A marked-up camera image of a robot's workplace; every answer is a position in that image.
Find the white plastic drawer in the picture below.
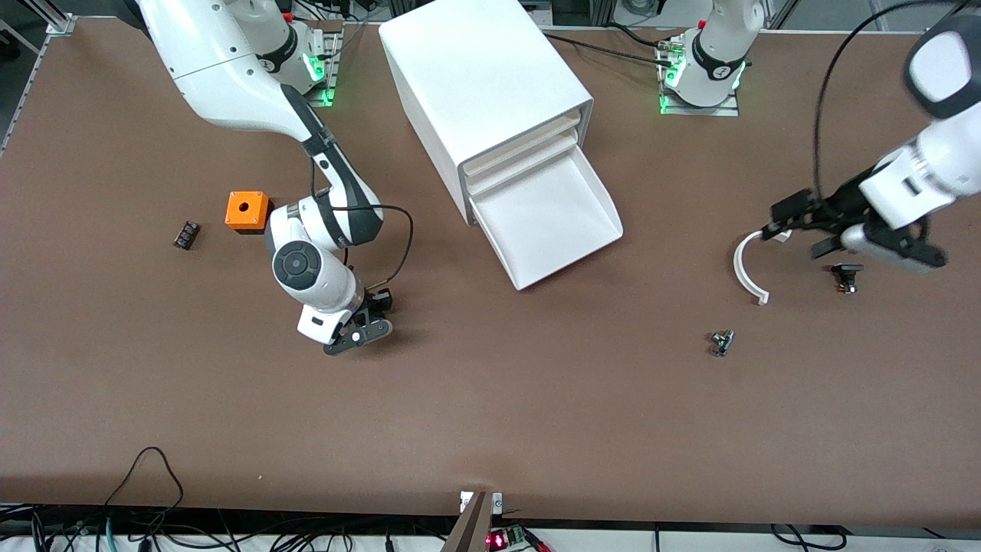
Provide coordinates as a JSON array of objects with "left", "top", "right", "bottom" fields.
[
  {"left": 464, "top": 129, "right": 579, "bottom": 194},
  {"left": 460, "top": 110, "right": 583, "bottom": 173},
  {"left": 468, "top": 144, "right": 623, "bottom": 291}
]

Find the white drawer cabinet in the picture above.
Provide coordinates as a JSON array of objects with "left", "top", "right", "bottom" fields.
[{"left": 378, "top": 0, "right": 595, "bottom": 227}]

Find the white curved plastic piece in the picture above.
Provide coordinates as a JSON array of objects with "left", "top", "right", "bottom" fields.
[{"left": 733, "top": 228, "right": 793, "bottom": 306}]

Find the orange box with black base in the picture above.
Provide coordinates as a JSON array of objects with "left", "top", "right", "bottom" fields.
[{"left": 225, "top": 191, "right": 274, "bottom": 235}]

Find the circuit board with red light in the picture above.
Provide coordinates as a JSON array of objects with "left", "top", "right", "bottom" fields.
[{"left": 487, "top": 525, "right": 530, "bottom": 552}]

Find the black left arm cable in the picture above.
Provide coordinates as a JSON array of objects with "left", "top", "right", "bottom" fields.
[{"left": 812, "top": 0, "right": 970, "bottom": 200}]

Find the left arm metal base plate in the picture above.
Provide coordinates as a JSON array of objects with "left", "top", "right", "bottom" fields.
[{"left": 658, "top": 34, "right": 740, "bottom": 117}]

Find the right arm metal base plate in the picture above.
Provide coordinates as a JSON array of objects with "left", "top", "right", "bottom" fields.
[{"left": 305, "top": 21, "right": 343, "bottom": 107}]

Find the grey slanted post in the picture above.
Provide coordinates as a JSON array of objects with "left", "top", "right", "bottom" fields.
[{"left": 441, "top": 491, "right": 493, "bottom": 552}]

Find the black cable on table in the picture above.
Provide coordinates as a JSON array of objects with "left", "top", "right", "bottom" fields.
[{"left": 540, "top": 32, "right": 679, "bottom": 61}]

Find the looped thin black cable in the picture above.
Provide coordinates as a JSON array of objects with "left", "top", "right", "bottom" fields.
[{"left": 106, "top": 447, "right": 185, "bottom": 530}]

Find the black cable loop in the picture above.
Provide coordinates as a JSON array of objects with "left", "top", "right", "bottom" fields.
[{"left": 770, "top": 524, "right": 844, "bottom": 550}]

